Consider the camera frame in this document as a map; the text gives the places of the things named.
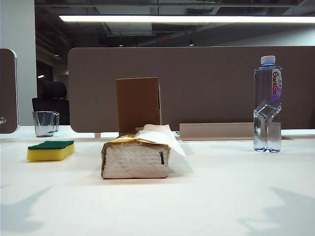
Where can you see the gold tissue pack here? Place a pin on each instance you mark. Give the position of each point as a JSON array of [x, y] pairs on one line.
[[133, 164]]

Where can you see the black office chair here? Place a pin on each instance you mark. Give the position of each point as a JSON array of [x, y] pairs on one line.
[[49, 88]]

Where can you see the brown cardboard box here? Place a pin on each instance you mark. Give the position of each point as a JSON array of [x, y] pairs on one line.
[[137, 103]]

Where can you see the long ceiling light strip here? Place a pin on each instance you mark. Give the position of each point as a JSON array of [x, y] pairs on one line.
[[172, 19]]

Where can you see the white tissue sheet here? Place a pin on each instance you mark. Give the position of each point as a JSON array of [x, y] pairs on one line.
[[157, 134]]

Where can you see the clear glass mug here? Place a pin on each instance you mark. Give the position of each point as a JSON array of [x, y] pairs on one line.
[[44, 123]]

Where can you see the white partition foot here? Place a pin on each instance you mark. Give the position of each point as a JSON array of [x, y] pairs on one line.
[[97, 135]]

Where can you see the clear plastic hook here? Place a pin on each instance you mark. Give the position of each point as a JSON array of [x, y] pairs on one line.
[[2, 120]]

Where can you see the yellow sponge with green scourer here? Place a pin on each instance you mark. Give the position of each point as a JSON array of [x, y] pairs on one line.
[[49, 153]]

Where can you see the brown fabric desk partition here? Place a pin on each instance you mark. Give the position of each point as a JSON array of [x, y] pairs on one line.
[[7, 86], [209, 86]]

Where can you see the clear plastic water bottle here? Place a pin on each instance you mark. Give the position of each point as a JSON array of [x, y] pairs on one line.
[[267, 86]]

